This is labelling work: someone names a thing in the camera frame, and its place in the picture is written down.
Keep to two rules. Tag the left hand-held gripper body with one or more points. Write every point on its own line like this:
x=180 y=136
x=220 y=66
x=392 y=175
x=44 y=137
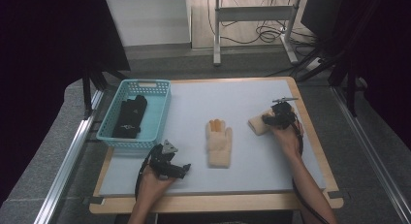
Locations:
x=163 y=157

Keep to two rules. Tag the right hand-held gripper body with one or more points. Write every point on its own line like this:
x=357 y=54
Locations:
x=286 y=115

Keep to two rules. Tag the beige fleece glove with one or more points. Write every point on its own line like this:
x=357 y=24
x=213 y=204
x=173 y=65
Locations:
x=219 y=146
x=258 y=124

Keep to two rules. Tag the black glove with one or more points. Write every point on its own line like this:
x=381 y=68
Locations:
x=124 y=131
x=133 y=108

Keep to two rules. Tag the teal plastic basket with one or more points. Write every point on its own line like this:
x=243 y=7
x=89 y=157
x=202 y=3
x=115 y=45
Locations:
x=160 y=107

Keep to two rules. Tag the person's right hand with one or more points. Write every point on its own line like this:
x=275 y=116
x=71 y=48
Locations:
x=287 y=140

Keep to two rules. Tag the person's left hand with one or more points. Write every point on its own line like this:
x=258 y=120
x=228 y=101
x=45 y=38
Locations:
x=155 y=185

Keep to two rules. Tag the light grey table mat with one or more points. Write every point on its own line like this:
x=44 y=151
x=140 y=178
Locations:
x=226 y=98

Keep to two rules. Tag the white power strip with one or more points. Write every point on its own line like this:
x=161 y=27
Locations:
x=313 y=64

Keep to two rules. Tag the black stand legs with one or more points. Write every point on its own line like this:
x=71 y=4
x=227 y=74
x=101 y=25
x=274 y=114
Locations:
x=87 y=85
x=350 y=88

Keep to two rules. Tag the dark curtain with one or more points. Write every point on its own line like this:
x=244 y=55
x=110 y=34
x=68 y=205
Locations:
x=42 y=56
x=384 y=56

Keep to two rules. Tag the white cabinet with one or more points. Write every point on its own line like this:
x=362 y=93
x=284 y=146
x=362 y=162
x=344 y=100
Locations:
x=148 y=20

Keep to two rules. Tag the aluminium rail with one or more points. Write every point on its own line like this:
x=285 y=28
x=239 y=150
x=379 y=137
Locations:
x=71 y=146
x=371 y=156

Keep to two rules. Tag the white metal desk frame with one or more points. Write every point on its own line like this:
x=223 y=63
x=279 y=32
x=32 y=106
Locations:
x=252 y=14

